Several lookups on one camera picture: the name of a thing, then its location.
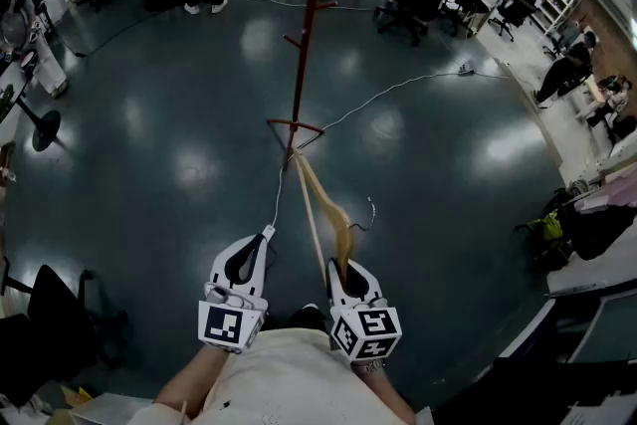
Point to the person's cream shirt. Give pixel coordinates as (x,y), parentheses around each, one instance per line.
(288,383)

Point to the round black pedestal table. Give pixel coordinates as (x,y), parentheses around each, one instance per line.
(46,129)

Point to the person's right forearm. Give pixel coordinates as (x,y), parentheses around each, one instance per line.
(385,393)

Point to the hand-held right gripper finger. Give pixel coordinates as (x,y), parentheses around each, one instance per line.
(334,283)
(373,286)

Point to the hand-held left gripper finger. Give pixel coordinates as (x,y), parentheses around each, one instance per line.
(263,274)
(221,264)

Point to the red-brown wooden coat rack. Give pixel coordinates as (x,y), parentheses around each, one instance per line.
(303,64)

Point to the silver wristwatch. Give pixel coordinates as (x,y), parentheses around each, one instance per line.
(369,366)

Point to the wooden hanger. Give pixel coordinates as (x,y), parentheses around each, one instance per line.
(343,239)

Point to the person's black trouser leg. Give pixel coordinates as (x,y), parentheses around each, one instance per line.
(303,318)

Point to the person's left forearm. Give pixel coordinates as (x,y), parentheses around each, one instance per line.
(194,383)

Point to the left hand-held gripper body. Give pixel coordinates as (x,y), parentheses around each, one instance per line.
(221,326)

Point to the white power strip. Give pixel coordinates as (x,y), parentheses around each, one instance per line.
(466,68)

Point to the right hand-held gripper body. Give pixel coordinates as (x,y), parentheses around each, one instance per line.
(370,323)

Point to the green bag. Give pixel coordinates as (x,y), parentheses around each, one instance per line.
(550,226)

